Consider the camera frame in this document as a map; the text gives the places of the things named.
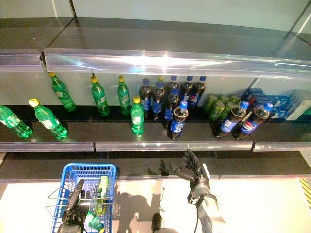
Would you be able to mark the black right robot foot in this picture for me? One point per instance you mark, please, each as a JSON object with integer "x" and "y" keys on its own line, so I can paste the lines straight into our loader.
{"x": 156, "y": 221}

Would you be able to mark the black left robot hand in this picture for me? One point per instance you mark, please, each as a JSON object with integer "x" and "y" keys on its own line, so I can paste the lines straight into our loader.
{"x": 74, "y": 214}

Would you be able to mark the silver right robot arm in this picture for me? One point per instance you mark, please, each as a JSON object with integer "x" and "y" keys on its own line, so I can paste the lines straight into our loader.
{"x": 211, "y": 208}

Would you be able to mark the pale blue drink carton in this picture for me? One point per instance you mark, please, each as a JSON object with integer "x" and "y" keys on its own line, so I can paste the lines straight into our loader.
{"x": 297, "y": 104}

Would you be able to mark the yellow black hazard tape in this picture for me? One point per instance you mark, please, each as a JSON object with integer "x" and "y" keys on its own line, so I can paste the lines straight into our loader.
{"x": 306, "y": 194}

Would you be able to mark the blue plastic shopping basket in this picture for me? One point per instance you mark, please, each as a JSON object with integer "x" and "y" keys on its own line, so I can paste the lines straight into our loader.
{"x": 90, "y": 166}

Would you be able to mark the green soda bottle yellow cap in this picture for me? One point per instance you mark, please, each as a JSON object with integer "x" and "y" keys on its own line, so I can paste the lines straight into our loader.
{"x": 160, "y": 78}
{"x": 137, "y": 119}
{"x": 48, "y": 121}
{"x": 100, "y": 97}
{"x": 123, "y": 95}
{"x": 13, "y": 123}
{"x": 62, "y": 93}

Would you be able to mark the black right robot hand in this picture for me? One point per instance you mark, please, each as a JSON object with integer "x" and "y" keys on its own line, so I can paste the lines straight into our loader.
{"x": 192, "y": 177}

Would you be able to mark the clear plastic price rail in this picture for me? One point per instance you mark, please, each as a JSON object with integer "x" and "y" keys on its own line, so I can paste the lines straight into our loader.
{"x": 145, "y": 146}
{"x": 170, "y": 63}
{"x": 19, "y": 61}
{"x": 48, "y": 146}
{"x": 281, "y": 146}

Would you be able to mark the blue cola can carton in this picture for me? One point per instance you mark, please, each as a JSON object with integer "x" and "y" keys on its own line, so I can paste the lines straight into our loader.
{"x": 267, "y": 102}

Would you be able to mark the green soda bottle lying flat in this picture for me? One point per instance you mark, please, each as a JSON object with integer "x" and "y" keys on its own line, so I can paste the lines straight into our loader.
{"x": 93, "y": 219}
{"x": 103, "y": 191}

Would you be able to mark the green soda can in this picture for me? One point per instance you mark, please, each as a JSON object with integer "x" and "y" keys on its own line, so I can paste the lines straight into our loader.
{"x": 209, "y": 103}
{"x": 223, "y": 99}
{"x": 228, "y": 109}
{"x": 217, "y": 111}
{"x": 235, "y": 99}

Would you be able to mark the dark cola bottle blue label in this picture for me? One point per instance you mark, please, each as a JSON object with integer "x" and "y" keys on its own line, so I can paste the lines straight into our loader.
{"x": 173, "y": 83}
{"x": 145, "y": 97}
{"x": 198, "y": 93}
{"x": 178, "y": 123}
{"x": 158, "y": 102}
{"x": 251, "y": 126}
{"x": 187, "y": 89}
{"x": 170, "y": 106}
{"x": 229, "y": 121}

